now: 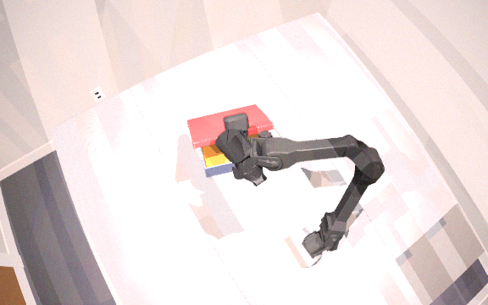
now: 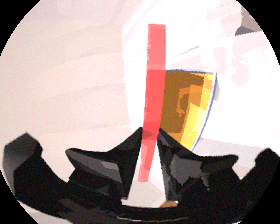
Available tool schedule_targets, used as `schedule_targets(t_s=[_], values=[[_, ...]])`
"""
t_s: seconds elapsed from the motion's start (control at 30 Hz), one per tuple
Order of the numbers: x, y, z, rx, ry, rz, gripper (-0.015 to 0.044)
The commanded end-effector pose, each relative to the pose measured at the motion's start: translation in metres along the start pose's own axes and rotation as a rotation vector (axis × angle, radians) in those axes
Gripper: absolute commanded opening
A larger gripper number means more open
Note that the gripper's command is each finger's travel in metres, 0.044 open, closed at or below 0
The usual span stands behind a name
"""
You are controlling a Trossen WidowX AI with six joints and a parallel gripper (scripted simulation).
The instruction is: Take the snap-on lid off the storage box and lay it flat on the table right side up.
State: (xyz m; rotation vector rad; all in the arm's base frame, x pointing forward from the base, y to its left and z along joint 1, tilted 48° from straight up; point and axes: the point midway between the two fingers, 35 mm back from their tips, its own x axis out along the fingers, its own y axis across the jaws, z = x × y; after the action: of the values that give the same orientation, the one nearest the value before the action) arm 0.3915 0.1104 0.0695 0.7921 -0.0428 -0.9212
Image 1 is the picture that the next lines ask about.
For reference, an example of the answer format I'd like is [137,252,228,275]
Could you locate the red rectangular lid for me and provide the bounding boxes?
[186,104,275,148]

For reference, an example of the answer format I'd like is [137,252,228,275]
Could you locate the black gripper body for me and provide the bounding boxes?
[223,112,250,180]

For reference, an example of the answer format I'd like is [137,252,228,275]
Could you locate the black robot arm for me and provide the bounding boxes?
[215,128,385,258]

